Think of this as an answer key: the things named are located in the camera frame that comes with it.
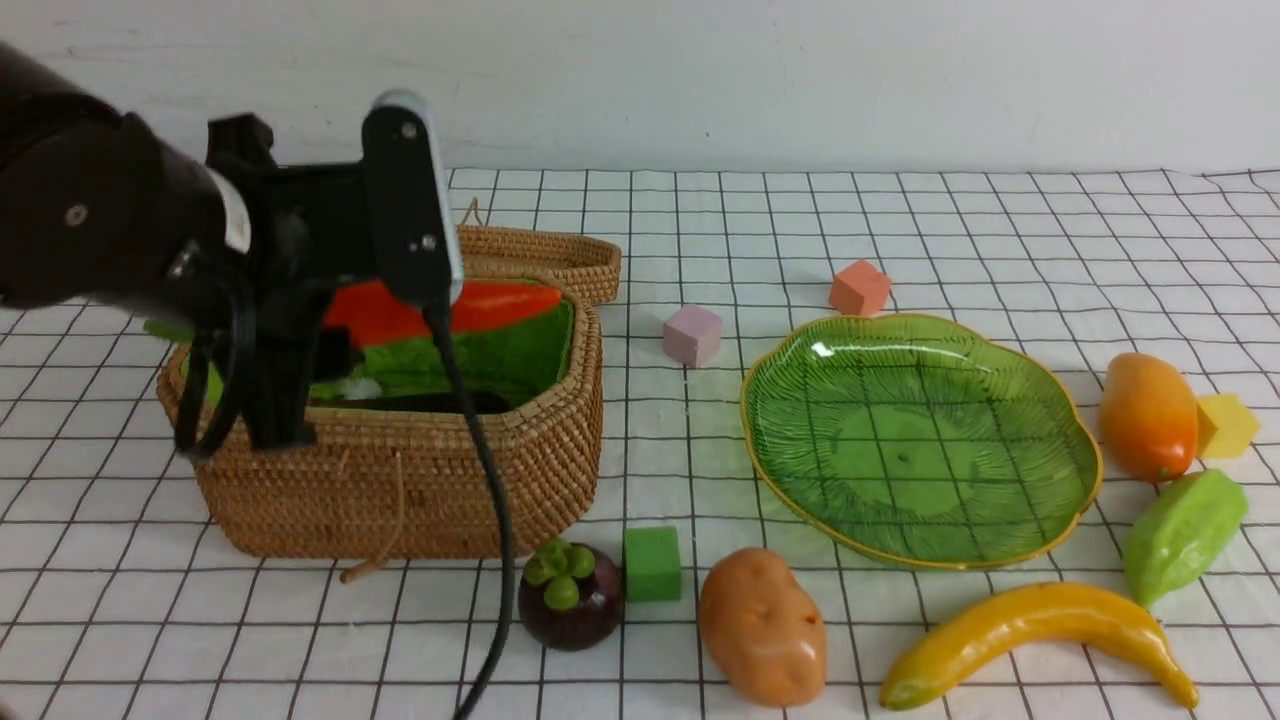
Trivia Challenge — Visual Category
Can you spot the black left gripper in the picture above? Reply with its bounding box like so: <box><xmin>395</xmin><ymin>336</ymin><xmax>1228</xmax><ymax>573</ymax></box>
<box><xmin>206</xmin><ymin>113</ymin><xmax>378</xmax><ymax>451</ymax></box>

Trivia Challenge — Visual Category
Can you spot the orange carrot with leaves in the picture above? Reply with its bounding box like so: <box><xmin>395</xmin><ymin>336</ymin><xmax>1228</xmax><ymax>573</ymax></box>
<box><xmin>145</xmin><ymin>279</ymin><xmax>564</xmax><ymax>348</ymax></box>

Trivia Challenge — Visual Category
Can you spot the purple mangosteen green calyx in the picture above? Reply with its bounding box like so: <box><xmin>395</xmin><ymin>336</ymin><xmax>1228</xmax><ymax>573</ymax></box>
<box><xmin>517</xmin><ymin>537</ymin><xmax>625</xmax><ymax>652</ymax></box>

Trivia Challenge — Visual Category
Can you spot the brown potato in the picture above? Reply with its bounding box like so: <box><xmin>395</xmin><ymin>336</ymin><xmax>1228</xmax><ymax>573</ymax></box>
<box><xmin>698</xmin><ymin>547</ymin><xmax>828</xmax><ymax>708</ymax></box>

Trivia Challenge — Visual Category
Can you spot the yellow banana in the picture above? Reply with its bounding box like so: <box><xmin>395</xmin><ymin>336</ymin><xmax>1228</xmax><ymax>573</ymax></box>
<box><xmin>879</xmin><ymin>582</ymin><xmax>1201</xmax><ymax>711</ymax></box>

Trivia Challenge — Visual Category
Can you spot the orange yellow mango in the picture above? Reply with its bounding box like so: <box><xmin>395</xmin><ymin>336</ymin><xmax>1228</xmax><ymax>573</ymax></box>
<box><xmin>1098</xmin><ymin>352</ymin><xmax>1199</xmax><ymax>484</ymax></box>

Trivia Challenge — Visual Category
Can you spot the light green chayote vegetable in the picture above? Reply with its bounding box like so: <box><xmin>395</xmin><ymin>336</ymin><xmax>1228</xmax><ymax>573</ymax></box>
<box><xmin>1123</xmin><ymin>469</ymin><xmax>1251</xmax><ymax>609</ymax></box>

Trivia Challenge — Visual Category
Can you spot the dark purple eggplant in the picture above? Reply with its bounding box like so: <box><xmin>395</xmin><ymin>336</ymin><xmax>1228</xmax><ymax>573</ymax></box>
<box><xmin>310</xmin><ymin>391</ymin><xmax>513</xmax><ymax>415</ymax></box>

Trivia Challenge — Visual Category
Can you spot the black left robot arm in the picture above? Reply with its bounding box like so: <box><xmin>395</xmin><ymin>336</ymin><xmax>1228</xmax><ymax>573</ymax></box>
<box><xmin>1</xmin><ymin>44</ymin><xmax>374</xmax><ymax>460</ymax></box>

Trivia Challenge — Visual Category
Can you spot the woven wicker basket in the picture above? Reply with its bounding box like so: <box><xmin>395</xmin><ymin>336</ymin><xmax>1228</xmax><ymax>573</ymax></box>
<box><xmin>195</xmin><ymin>275</ymin><xmax>604</xmax><ymax>562</ymax></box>

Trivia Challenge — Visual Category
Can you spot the woven wicker basket lid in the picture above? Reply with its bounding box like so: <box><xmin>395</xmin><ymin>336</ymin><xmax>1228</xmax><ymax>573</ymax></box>
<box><xmin>457</xmin><ymin>197</ymin><xmax>622</xmax><ymax>305</ymax></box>

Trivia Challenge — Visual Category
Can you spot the pink foam cube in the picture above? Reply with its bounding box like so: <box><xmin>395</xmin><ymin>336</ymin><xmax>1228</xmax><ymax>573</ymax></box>
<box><xmin>662</xmin><ymin>304</ymin><xmax>723</xmax><ymax>368</ymax></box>

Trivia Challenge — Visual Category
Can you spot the green foam cube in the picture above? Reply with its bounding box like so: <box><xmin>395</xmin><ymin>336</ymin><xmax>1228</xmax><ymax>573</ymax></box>
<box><xmin>623</xmin><ymin>525</ymin><xmax>684</xmax><ymax>603</ymax></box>

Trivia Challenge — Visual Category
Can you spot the orange foam cube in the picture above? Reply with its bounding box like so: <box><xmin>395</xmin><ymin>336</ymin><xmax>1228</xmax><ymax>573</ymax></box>
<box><xmin>828</xmin><ymin>259</ymin><xmax>892</xmax><ymax>316</ymax></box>

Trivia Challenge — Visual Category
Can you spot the white checkered tablecloth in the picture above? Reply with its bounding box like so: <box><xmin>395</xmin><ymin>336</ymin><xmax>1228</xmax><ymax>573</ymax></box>
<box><xmin>1</xmin><ymin>170</ymin><xmax>1279</xmax><ymax>719</ymax></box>

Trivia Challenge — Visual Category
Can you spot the green leaf-shaped glass plate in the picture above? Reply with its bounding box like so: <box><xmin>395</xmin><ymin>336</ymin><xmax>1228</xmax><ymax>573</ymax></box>
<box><xmin>739</xmin><ymin>313</ymin><xmax>1103</xmax><ymax>571</ymax></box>

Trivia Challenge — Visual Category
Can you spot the yellow foam cube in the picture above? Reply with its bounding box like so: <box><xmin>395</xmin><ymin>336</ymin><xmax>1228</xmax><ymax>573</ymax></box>
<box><xmin>1197</xmin><ymin>393</ymin><xmax>1261</xmax><ymax>460</ymax></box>

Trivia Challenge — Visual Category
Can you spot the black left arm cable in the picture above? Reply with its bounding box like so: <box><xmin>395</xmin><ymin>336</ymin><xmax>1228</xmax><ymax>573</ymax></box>
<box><xmin>172</xmin><ymin>281</ymin><xmax>516</xmax><ymax>720</ymax></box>

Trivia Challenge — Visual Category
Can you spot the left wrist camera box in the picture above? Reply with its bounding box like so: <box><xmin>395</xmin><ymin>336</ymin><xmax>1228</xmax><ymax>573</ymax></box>
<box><xmin>360</xmin><ymin>88</ymin><xmax>465</xmax><ymax>310</ymax></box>

